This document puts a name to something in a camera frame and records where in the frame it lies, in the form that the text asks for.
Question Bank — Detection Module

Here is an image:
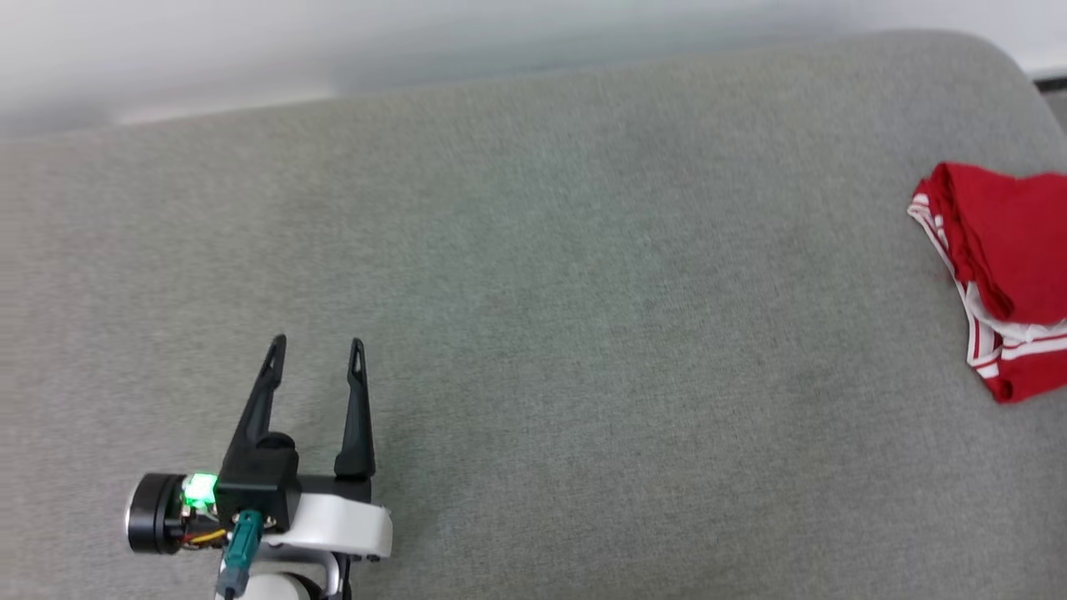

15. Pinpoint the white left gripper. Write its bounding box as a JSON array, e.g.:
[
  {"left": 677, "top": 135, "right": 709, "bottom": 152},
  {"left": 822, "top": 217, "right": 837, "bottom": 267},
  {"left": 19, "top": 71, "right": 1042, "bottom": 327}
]
[{"left": 182, "top": 334, "right": 393, "bottom": 560}]

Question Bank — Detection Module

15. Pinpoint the teal plug cable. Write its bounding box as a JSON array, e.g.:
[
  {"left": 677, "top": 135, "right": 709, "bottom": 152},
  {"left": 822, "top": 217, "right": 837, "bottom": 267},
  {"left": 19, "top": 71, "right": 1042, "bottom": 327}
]
[{"left": 218, "top": 511, "right": 265, "bottom": 600}]

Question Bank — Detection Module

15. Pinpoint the red and white garment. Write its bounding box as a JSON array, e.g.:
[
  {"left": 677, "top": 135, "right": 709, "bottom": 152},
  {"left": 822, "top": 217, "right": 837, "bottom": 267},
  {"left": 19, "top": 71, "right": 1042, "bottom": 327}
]
[{"left": 907, "top": 162, "right": 1067, "bottom": 404}]

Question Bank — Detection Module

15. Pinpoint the grey fabric sofa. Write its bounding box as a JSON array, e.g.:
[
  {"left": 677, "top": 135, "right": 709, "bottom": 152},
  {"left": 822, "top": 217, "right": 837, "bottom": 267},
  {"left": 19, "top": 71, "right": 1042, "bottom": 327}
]
[{"left": 0, "top": 30, "right": 1067, "bottom": 600}]

